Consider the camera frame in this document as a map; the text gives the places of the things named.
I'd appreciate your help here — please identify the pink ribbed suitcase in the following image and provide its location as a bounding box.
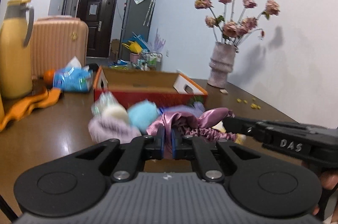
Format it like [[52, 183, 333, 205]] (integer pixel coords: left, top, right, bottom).
[[29, 15, 89, 77]]

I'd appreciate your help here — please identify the wire rack with bottles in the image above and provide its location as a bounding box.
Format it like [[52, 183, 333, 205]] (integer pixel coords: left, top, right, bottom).
[[137, 52, 163, 71]]

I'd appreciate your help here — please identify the pink ceramic vase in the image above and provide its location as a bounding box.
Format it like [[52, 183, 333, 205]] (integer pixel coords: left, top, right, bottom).
[[207, 42, 237, 89]]

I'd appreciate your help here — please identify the white round sponge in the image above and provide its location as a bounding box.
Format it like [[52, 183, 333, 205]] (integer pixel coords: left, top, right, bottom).
[[101, 104, 129, 124]]

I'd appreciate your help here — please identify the light blue plush toy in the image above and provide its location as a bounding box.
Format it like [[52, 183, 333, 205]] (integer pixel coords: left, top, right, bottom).
[[127, 100, 160, 135]]

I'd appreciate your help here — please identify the red cardboard box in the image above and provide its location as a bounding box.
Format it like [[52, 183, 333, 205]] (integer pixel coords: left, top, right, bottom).
[[93, 66, 208, 109]]

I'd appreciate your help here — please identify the grey refrigerator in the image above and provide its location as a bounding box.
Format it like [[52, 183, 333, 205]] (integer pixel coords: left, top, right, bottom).
[[119, 0, 155, 61]]

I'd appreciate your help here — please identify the orange fruit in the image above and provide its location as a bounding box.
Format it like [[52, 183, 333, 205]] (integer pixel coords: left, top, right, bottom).
[[43, 69, 55, 86]]

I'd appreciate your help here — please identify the dark entrance door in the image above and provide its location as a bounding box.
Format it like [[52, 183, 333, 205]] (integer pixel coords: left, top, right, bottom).
[[77, 0, 117, 58]]

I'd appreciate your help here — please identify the yellow thermos jug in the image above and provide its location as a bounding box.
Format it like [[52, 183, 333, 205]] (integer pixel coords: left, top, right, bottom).
[[1, 0, 34, 99]]

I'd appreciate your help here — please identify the purple satin bonnet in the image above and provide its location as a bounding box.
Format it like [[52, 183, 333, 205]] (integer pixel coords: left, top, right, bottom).
[[146, 108, 237, 142]]

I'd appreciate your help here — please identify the person's right hand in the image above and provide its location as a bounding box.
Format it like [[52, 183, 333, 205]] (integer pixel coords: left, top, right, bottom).
[[312, 171, 337, 219]]

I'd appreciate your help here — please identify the dried pink rose bouquet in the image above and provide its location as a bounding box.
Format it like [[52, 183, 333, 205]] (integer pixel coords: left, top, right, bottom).
[[194, 0, 280, 48]]

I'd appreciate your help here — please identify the lilac knitted cloth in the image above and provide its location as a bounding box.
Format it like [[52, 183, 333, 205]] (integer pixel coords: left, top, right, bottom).
[[88, 116, 142, 144]]

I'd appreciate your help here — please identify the blue tissue pack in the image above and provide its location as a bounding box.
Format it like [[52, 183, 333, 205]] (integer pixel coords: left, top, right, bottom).
[[53, 56, 93, 93]]

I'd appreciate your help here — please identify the yellow blue bag pile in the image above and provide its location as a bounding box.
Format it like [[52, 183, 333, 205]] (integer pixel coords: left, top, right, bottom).
[[122, 32, 150, 54]]

